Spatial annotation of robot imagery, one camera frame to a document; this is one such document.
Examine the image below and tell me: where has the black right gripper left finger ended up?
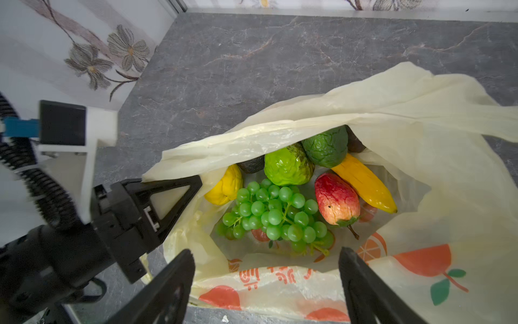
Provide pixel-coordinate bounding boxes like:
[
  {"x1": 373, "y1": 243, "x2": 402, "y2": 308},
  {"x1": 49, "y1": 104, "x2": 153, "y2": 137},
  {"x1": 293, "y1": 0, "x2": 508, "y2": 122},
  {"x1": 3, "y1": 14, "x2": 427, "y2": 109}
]
[{"x1": 107, "y1": 249, "x2": 196, "y2": 323}]

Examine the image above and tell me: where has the red green mango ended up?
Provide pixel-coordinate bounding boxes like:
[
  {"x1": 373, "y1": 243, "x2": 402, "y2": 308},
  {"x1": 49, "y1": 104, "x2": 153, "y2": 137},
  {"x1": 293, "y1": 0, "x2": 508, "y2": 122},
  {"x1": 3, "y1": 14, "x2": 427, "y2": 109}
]
[{"x1": 314, "y1": 173, "x2": 361, "y2": 240}]

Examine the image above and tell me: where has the light green custard apple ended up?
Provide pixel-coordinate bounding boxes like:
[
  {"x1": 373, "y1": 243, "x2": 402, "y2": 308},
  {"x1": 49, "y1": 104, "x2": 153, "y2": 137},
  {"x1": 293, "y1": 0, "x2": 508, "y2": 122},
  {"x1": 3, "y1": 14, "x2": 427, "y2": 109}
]
[{"x1": 264, "y1": 143, "x2": 314, "y2": 186}]

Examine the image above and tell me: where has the yellow printed plastic bag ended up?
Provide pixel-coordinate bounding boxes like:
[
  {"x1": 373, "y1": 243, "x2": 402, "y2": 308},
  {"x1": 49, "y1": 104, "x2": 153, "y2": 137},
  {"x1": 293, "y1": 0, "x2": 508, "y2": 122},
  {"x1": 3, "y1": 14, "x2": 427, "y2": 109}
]
[{"x1": 143, "y1": 62, "x2": 517, "y2": 323}]

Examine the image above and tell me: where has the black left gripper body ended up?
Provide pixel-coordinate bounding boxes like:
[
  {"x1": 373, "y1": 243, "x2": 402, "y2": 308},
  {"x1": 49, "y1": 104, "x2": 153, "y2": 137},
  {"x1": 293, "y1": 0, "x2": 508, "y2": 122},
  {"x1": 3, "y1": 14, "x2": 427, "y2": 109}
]
[{"x1": 1, "y1": 182, "x2": 162, "y2": 320}]

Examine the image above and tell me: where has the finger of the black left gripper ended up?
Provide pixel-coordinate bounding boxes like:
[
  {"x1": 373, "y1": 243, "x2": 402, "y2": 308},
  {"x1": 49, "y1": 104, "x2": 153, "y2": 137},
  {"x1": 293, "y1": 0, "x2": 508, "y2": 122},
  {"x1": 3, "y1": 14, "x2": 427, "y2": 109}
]
[{"x1": 121, "y1": 175, "x2": 202, "y2": 243}]

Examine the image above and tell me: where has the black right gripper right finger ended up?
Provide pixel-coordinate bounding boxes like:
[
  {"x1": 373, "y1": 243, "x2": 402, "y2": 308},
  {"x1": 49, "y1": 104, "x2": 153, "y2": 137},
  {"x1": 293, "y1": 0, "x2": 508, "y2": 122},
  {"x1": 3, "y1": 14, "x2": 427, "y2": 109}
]
[{"x1": 339, "y1": 247, "x2": 425, "y2": 323}]

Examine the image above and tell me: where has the dark green avocado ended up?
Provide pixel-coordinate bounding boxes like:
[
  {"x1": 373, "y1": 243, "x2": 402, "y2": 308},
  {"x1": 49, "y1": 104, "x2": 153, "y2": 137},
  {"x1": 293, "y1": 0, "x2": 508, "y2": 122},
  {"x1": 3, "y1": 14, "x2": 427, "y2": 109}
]
[{"x1": 302, "y1": 126, "x2": 349, "y2": 169}]

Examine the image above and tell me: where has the yellow banana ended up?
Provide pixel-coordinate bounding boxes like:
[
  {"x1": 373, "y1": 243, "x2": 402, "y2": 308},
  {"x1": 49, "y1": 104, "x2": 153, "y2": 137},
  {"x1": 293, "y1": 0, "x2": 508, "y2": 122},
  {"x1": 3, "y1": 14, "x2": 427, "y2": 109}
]
[{"x1": 331, "y1": 153, "x2": 398, "y2": 214}]

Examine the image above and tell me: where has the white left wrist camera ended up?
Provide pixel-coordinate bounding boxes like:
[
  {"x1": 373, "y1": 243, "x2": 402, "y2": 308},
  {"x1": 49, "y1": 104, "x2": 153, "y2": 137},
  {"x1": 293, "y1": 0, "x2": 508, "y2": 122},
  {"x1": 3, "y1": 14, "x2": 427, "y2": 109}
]
[{"x1": 1, "y1": 97, "x2": 118, "y2": 231}]

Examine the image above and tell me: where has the green grape bunch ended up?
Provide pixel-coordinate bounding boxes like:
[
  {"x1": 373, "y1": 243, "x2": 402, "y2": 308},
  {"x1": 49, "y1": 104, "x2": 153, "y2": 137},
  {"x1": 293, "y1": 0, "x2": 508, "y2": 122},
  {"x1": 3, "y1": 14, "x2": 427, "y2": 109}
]
[{"x1": 214, "y1": 179, "x2": 335, "y2": 257}]

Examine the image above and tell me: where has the dark purple fruit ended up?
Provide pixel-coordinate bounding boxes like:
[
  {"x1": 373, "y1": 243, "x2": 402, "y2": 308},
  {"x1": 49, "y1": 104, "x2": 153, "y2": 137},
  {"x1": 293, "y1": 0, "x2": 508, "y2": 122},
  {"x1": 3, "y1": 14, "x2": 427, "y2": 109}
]
[{"x1": 346, "y1": 126, "x2": 366, "y2": 153}]

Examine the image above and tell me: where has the black left corrugated cable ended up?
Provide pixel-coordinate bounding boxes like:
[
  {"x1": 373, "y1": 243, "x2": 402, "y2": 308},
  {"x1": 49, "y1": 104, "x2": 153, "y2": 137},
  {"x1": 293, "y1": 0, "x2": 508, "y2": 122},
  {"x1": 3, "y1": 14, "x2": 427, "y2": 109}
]
[{"x1": 0, "y1": 92, "x2": 82, "y2": 232}]

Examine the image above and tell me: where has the dark brown avocado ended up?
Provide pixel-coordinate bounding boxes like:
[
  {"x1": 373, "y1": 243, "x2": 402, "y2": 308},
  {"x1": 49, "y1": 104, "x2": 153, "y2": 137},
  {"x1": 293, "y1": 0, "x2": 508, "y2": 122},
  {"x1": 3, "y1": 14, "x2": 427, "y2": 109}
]
[{"x1": 237, "y1": 155, "x2": 264, "y2": 174}]

